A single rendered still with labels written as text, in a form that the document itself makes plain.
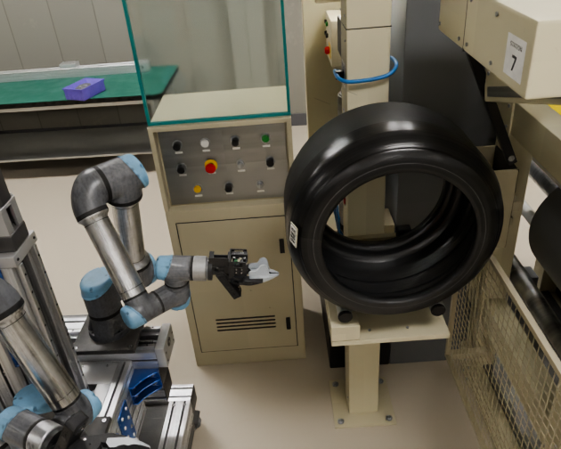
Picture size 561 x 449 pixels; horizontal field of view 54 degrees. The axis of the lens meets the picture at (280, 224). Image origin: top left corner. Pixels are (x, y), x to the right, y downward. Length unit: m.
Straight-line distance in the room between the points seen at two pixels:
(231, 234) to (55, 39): 3.69
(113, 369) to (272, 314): 0.86
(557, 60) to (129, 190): 1.18
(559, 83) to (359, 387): 1.64
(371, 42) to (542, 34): 0.67
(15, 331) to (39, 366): 0.10
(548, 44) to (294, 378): 2.01
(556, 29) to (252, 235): 1.55
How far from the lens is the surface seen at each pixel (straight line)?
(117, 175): 1.69
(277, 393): 2.69
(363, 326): 1.80
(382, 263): 1.86
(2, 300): 1.36
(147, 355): 2.05
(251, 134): 2.19
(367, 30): 1.69
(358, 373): 2.41
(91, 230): 1.67
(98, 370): 2.08
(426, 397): 2.70
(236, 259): 1.63
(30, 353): 1.41
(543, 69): 1.17
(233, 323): 2.66
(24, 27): 5.77
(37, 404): 1.59
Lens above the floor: 2.02
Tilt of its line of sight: 32 degrees down
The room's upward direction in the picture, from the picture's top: 5 degrees counter-clockwise
